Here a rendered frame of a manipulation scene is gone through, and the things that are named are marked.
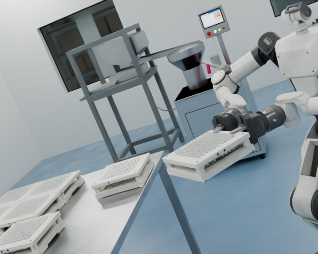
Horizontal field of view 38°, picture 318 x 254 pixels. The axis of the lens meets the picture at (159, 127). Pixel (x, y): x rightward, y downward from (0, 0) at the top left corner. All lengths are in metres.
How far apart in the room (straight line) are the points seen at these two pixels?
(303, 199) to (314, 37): 0.66
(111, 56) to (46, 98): 2.78
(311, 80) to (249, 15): 4.73
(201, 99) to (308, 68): 2.22
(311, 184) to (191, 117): 2.25
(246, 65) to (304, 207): 0.69
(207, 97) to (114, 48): 1.36
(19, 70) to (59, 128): 1.11
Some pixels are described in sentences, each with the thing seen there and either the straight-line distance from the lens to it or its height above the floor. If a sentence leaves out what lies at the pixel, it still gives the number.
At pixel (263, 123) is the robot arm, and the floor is 1.02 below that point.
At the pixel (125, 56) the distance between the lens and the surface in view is 4.97.
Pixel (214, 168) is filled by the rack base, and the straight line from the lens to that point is 1.60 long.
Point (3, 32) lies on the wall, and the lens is 7.70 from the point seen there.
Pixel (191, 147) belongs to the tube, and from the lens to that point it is 1.71.
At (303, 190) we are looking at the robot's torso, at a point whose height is 0.64.
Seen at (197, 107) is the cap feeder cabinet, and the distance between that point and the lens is 4.11.
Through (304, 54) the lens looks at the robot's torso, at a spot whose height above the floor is 1.17.
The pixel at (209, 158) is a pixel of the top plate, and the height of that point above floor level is 1.03.
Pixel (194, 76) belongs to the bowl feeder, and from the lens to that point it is 4.28.
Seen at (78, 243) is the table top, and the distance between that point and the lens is 1.87.
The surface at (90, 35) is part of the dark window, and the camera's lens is 7.23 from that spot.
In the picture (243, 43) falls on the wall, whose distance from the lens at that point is 6.71.
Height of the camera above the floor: 1.54
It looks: 13 degrees down
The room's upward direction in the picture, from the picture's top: 22 degrees counter-clockwise
